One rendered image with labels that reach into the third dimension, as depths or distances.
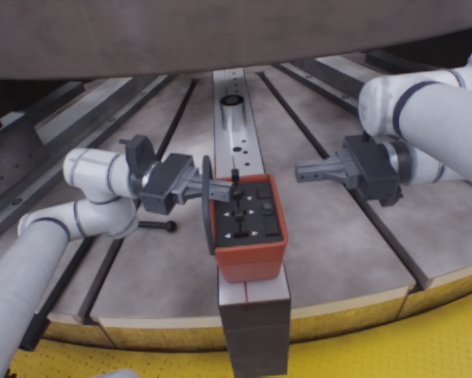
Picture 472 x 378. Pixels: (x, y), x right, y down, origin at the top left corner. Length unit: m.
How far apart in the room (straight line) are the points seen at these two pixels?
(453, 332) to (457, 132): 1.19
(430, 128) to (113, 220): 0.63
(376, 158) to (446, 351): 1.01
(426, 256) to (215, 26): 1.00
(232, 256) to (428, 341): 1.03
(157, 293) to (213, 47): 0.80
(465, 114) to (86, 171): 0.62
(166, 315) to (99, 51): 0.84
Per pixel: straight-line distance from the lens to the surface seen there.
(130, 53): 1.15
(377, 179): 0.57
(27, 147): 1.63
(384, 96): 0.52
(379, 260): 1.23
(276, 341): 0.81
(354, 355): 1.39
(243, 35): 1.09
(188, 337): 1.28
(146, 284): 1.20
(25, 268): 0.62
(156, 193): 0.60
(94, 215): 0.79
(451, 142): 0.42
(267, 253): 0.59
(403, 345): 1.45
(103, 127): 2.02
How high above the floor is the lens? 1.26
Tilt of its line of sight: 41 degrees down
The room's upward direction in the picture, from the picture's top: 6 degrees counter-clockwise
